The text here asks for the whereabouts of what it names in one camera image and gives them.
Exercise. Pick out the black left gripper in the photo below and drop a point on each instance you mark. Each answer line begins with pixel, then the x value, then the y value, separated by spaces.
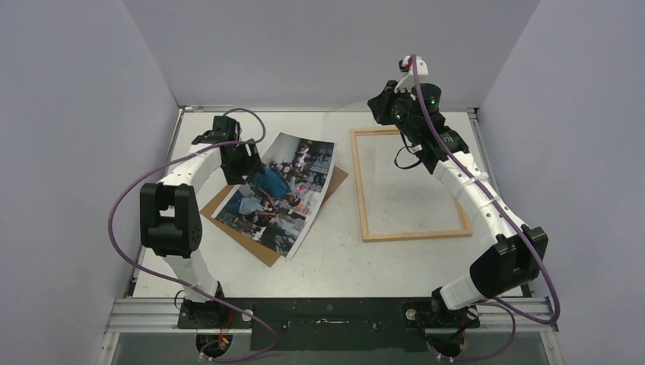
pixel 252 165

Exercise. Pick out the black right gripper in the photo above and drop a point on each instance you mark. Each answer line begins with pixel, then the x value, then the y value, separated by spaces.
pixel 381 104

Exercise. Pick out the printed colour photo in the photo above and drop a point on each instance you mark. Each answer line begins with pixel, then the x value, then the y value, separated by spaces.
pixel 277 206

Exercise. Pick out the clear transparent plastic sheet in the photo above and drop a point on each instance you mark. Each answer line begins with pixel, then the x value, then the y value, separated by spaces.
pixel 363 166

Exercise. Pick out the light wooden picture frame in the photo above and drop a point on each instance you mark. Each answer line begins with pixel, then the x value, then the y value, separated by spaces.
pixel 368 186

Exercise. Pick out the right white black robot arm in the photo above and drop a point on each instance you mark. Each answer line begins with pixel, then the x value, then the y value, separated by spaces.
pixel 512 248

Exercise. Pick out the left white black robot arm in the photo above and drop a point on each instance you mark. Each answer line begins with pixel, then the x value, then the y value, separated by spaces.
pixel 170 222

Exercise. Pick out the brown cardboard backing board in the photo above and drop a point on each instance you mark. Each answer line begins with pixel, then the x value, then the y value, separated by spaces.
pixel 264 254

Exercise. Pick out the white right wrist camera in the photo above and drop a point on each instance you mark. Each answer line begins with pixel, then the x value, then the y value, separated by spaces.
pixel 414 72

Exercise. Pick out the front aluminium black mounting rail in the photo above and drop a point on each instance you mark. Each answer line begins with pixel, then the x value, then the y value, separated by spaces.
pixel 318 330

